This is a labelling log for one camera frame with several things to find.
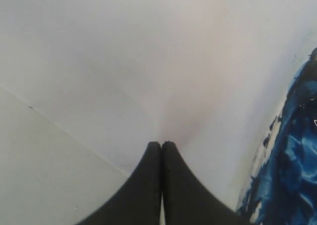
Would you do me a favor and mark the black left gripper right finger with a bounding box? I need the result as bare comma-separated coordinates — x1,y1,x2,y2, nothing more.
161,141,249,225

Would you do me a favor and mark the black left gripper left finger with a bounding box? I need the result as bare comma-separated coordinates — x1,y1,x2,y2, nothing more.
79,142,161,225

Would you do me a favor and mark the white paper sheet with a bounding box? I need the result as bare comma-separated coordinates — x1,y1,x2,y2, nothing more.
0,0,317,206

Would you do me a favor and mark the white paint palette plate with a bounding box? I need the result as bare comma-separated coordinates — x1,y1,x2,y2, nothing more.
237,51,317,225

